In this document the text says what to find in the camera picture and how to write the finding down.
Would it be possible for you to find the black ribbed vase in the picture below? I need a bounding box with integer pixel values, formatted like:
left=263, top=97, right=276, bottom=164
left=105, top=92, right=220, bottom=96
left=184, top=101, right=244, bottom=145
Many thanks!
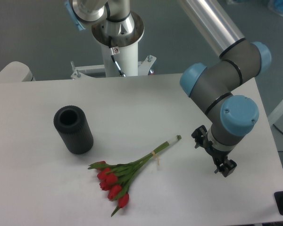
left=53, top=105, right=94, bottom=154

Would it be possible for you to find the white frame at right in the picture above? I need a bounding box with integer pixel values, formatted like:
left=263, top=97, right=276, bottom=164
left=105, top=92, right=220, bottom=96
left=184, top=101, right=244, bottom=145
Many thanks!
left=267, top=99, right=283, bottom=127

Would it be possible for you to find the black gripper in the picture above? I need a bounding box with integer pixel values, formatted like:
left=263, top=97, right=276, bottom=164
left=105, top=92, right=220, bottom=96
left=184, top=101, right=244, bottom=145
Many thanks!
left=191, top=125, right=237, bottom=177

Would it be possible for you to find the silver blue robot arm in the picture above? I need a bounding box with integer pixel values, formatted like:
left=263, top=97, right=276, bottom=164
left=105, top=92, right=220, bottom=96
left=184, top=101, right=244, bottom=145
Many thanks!
left=66, top=0, right=272, bottom=177

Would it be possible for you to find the black pedestal cable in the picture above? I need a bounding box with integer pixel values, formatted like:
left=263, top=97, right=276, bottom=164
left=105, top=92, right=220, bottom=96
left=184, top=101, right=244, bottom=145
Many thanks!
left=108, top=35, right=127, bottom=77

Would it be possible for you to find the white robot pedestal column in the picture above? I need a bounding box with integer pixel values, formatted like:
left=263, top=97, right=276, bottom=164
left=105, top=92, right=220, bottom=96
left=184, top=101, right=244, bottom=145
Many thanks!
left=92, top=11, right=144, bottom=77

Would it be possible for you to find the white chair back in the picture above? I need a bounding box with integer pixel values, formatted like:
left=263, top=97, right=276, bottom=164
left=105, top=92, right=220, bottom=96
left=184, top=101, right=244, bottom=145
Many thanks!
left=0, top=61, right=36, bottom=83

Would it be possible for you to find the white metal base frame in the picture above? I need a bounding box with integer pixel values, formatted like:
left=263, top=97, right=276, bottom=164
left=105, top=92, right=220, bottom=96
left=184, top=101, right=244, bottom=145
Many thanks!
left=70, top=55, right=157, bottom=80

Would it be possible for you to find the red tulip bouquet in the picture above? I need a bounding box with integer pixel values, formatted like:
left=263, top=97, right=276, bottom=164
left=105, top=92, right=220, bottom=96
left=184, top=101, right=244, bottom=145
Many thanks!
left=88, top=135, right=182, bottom=216

